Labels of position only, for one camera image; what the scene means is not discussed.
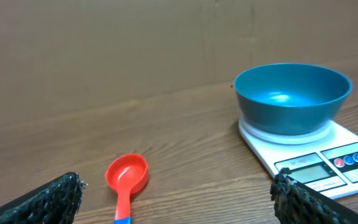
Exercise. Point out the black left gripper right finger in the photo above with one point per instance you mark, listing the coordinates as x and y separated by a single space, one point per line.
295 203

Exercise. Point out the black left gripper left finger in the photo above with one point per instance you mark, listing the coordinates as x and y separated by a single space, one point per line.
57 201

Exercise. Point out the red measuring scoop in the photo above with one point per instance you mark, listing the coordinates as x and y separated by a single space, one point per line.
127 176

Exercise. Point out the white digital kitchen scale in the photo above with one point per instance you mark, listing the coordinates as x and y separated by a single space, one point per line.
325 160

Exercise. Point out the teal blue bowl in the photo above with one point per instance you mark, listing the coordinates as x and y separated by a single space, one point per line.
291 98

